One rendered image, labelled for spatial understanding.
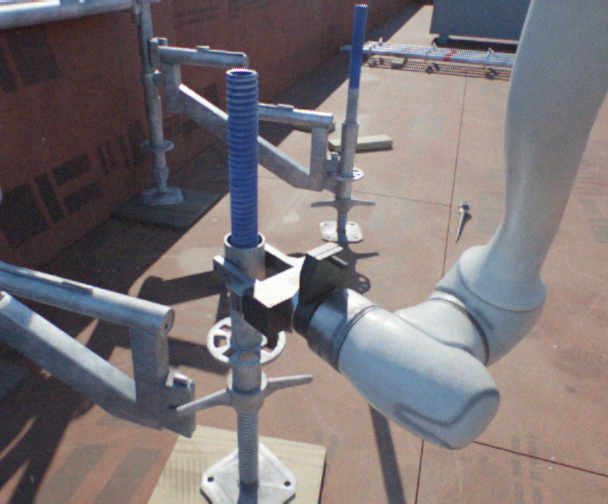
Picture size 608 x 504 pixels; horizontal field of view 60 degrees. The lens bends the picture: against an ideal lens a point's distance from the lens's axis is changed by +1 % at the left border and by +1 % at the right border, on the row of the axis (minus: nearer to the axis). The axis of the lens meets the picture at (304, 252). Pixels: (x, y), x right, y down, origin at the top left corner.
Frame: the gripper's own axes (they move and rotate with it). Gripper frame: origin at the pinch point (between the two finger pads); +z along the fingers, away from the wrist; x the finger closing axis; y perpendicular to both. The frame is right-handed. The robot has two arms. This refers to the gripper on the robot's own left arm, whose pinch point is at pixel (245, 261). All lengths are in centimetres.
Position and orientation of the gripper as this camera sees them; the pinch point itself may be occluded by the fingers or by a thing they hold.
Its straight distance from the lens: 74.9
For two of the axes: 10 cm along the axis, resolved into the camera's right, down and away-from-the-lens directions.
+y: -0.4, 8.6, 5.1
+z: -6.7, -4.0, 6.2
